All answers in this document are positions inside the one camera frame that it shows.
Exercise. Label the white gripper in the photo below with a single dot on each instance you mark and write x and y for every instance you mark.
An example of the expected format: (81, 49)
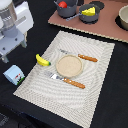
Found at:
(14, 19)

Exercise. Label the yellow toy banana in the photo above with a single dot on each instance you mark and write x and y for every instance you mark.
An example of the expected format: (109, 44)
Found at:
(42, 61)

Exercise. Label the light blue milk carton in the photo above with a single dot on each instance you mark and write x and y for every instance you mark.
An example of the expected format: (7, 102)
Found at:
(14, 74)

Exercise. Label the red toy tomato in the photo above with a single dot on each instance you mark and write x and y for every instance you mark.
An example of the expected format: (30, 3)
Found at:
(63, 4)

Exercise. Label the grey toy saucepan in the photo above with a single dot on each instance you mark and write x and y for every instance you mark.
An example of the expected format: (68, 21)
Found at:
(85, 18)

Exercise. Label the yellow toy cheese wedge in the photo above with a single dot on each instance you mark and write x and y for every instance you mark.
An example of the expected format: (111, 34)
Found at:
(89, 12)

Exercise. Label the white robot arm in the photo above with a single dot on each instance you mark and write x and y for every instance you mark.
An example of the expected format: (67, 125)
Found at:
(14, 23)

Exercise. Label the grey toy pot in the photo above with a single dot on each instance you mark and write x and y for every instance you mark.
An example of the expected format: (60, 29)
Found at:
(69, 11)

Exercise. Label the round wooden plate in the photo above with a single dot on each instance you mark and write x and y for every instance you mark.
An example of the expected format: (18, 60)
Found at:
(69, 66)

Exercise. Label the beige woven placemat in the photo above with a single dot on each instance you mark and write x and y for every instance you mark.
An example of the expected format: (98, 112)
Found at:
(62, 99)

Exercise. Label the pink toy stove top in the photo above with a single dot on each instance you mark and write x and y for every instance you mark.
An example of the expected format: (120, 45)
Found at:
(104, 27)

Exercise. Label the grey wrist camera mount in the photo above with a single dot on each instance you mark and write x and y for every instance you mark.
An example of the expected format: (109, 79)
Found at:
(8, 44)

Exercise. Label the toy knife wooden handle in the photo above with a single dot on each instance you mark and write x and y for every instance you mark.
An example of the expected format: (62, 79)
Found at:
(80, 56)

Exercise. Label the toy fork wooden handle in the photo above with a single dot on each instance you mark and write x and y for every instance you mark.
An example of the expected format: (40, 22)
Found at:
(55, 76)

